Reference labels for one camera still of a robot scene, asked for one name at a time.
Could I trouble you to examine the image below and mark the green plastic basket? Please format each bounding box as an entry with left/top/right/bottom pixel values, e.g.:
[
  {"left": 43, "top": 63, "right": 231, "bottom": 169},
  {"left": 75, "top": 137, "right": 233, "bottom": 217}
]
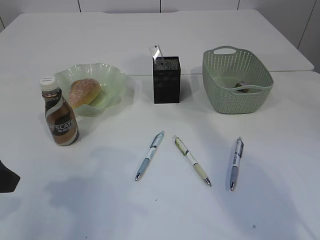
[{"left": 202, "top": 46, "right": 274, "bottom": 115}]

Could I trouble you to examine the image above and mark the beige pen middle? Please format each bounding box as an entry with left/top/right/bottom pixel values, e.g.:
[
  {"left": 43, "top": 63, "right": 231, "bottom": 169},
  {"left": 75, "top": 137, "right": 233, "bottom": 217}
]
[{"left": 173, "top": 135, "right": 212, "bottom": 187}]

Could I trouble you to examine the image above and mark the blue grey pen left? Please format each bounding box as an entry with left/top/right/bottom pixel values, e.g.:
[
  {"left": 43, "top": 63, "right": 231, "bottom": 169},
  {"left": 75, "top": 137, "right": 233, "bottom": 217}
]
[{"left": 135, "top": 130, "right": 165, "bottom": 181}]

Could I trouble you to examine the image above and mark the brown Nescafe coffee bottle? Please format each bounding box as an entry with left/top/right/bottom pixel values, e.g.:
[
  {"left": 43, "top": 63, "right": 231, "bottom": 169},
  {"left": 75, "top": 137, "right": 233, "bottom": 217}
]
[{"left": 39, "top": 76, "right": 80, "bottom": 146}]

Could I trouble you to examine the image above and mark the sugared bread roll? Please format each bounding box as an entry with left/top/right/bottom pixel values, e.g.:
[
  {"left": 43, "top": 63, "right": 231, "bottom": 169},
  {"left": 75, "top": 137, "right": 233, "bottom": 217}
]
[{"left": 68, "top": 78, "right": 101, "bottom": 109}]

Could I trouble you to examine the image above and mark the black mesh pen holder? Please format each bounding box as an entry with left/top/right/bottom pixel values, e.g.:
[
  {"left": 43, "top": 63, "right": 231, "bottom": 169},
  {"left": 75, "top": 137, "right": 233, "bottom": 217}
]
[{"left": 152, "top": 56, "right": 181, "bottom": 104}]

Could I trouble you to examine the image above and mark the transparent plastic ruler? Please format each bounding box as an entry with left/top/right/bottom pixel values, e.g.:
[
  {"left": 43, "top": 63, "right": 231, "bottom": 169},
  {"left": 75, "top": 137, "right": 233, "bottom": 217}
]
[{"left": 149, "top": 44, "right": 164, "bottom": 63}]

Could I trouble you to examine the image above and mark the green wavy glass plate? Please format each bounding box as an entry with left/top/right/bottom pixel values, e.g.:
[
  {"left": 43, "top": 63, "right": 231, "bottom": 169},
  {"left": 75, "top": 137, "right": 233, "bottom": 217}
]
[{"left": 54, "top": 63, "right": 128, "bottom": 116}]

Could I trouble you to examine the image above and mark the grey pen right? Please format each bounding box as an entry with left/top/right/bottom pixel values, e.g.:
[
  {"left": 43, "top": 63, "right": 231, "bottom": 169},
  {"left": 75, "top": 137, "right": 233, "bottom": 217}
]
[{"left": 229, "top": 137, "right": 244, "bottom": 191}]

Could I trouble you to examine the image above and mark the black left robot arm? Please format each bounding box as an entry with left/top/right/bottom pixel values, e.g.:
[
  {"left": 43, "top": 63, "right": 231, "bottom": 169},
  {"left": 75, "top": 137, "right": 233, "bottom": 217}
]
[{"left": 0, "top": 161, "right": 21, "bottom": 193}]

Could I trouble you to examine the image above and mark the brown paper ball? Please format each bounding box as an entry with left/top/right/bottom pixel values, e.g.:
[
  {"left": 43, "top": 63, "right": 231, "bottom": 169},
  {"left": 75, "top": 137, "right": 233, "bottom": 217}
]
[{"left": 234, "top": 81, "right": 249, "bottom": 93}]

